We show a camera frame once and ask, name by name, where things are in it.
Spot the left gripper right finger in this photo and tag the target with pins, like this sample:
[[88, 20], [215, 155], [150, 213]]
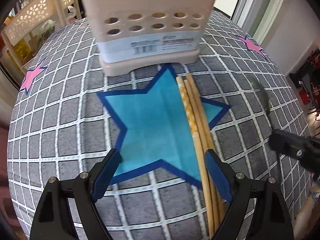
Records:
[[271, 219]]

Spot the plain bamboo chopstick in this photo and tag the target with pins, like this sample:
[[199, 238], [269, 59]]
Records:
[[216, 222], [208, 143]]

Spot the patterned bamboo chopstick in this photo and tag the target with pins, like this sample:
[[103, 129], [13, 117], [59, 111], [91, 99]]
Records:
[[199, 152]]

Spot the beige plastic utensil holder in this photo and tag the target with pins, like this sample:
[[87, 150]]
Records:
[[132, 34]]

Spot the grey checkered tablecloth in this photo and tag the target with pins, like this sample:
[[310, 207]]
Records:
[[61, 129]]

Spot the pink star sticker right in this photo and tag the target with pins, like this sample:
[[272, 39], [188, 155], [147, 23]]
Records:
[[251, 46]]

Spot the pink star sticker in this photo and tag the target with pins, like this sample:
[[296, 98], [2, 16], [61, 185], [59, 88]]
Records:
[[30, 77], [251, 46]]

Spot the blue star mat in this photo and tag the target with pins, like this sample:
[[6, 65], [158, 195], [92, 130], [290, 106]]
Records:
[[153, 129]]

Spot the pink star sticker left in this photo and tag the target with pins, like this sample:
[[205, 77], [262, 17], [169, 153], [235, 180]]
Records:
[[30, 77]]

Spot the beige perforated storage rack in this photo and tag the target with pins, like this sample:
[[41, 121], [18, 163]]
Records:
[[31, 16]]

